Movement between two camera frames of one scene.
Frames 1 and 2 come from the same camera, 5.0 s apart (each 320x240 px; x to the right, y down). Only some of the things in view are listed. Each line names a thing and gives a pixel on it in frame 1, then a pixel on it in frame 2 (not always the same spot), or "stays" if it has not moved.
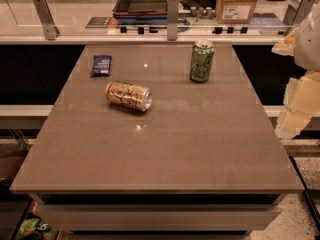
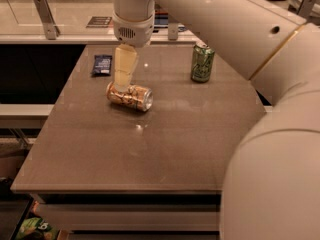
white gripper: x=309 y=45 → x=135 y=32
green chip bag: x=36 y=229 stays
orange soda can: x=129 y=95 stays
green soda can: x=203 y=52 stays
